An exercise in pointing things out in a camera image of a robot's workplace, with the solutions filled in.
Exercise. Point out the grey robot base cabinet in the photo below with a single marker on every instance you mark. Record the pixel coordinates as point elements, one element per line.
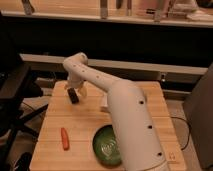
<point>198,108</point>

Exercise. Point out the white bottle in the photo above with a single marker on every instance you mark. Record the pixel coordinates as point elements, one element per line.
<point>104,105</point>

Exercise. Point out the black eraser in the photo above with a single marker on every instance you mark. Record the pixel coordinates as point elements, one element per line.
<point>73,96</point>

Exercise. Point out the green bowl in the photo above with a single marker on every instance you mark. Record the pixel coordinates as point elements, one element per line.
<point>105,147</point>

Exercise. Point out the black office chair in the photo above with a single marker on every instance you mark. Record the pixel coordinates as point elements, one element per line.
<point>16,84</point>

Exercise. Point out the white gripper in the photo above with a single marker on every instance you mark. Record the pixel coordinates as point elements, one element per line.
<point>74,81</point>

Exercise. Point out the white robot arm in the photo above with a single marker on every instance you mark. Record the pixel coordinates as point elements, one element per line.
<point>138,142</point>

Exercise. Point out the orange carrot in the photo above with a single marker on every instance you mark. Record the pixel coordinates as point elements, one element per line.
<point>65,139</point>

